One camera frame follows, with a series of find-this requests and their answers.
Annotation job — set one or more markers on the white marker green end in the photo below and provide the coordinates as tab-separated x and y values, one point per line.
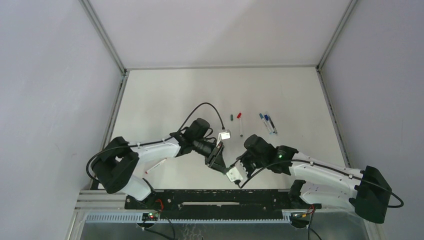
241	134

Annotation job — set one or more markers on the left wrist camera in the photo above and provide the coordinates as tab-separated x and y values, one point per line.
224	135

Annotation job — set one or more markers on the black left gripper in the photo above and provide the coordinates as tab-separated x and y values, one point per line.
215	153

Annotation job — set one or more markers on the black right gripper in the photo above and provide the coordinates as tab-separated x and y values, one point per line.
247	164

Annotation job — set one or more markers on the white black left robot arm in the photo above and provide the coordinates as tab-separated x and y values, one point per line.
114	166

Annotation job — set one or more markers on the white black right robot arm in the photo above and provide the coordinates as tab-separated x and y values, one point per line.
363	191

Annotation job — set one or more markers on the white marker red tip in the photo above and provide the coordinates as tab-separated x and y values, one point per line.
148	171

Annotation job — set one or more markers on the aluminium frame rail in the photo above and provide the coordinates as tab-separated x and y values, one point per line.
93	200

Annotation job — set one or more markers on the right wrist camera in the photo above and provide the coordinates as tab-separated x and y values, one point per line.
236	173

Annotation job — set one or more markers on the black thin pen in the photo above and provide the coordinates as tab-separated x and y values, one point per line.
272	125

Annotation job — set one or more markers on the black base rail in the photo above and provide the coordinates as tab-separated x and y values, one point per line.
220	204

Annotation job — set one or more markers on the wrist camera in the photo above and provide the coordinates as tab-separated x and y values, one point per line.
236	173
224	135

